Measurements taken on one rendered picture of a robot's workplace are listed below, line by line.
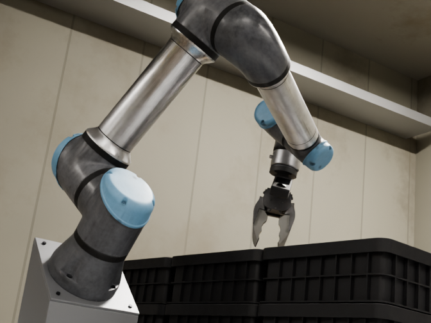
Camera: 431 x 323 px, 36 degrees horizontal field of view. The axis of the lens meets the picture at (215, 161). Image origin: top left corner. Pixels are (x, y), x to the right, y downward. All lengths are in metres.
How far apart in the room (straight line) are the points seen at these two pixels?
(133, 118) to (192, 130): 2.29
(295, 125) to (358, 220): 2.81
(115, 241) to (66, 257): 0.11
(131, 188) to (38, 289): 0.27
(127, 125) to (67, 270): 0.31
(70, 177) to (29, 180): 1.85
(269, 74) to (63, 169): 0.46
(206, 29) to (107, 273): 0.51
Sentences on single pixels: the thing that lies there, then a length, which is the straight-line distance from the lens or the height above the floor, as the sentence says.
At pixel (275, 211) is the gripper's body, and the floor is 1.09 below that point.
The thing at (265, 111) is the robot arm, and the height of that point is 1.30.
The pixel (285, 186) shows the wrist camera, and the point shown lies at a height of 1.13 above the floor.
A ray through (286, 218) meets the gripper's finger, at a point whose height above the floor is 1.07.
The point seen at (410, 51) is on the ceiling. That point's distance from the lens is 4.56.
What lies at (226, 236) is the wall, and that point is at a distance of 3.64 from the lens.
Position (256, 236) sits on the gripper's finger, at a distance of 1.66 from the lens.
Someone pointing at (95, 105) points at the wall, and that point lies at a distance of 3.43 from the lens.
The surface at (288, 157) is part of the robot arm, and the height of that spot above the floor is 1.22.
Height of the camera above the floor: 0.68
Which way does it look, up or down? 18 degrees up
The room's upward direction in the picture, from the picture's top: 7 degrees clockwise
